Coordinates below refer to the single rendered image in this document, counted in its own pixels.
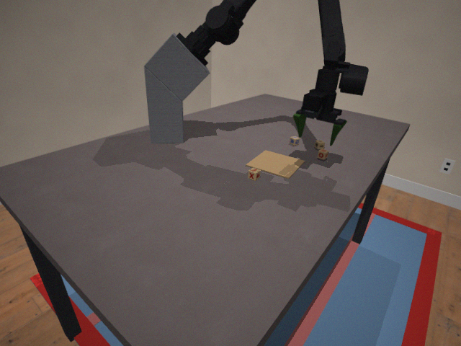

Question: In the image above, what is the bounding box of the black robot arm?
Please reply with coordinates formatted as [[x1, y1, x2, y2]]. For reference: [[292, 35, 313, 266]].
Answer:
[[177, 0, 369, 119]]

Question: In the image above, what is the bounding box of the tan flat mat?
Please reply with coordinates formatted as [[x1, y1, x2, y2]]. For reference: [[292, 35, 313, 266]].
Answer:
[[246, 150, 305, 179]]

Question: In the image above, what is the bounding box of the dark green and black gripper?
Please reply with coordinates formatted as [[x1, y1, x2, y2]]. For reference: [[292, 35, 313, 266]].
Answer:
[[293, 90, 347, 146]]

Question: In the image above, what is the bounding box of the tan letter block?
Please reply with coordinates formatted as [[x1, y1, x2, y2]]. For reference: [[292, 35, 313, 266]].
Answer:
[[248, 168, 261, 181], [318, 149, 328, 160], [315, 141, 325, 149], [290, 136, 300, 146]]

